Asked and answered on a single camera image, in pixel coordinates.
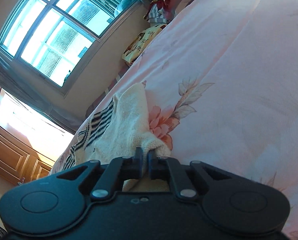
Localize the cream striped knit sweater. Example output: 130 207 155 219
54 83 171 192

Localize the striped mattress cover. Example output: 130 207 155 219
85 66 129 118

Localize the pink floral bed sheet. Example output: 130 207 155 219
49 0 298 240

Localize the brown wooden door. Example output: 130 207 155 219
0 127 55 185

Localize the yellow red folded blanket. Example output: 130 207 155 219
122 24 167 66

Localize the grey left curtain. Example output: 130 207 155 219
0 56 83 134

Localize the striped red grey pillow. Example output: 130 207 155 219
144 0 194 24

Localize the red gift bow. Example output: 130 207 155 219
150 0 170 10

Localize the aluminium frame window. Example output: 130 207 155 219
0 0 149 94

